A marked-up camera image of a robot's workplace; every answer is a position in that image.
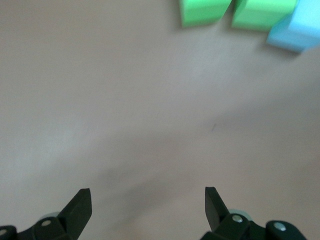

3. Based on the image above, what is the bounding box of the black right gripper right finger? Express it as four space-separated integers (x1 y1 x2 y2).
201 186 308 240

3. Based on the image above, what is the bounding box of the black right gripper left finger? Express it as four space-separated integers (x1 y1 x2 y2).
0 188 93 240

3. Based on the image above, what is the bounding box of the green foam block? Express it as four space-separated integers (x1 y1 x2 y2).
178 0 233 28
231 0 300 32

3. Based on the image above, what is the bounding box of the brown table cover sheet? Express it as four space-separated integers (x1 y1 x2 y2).
0 0 320 240

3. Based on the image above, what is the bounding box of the blue foam block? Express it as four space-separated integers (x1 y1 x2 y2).
266 0 320 54

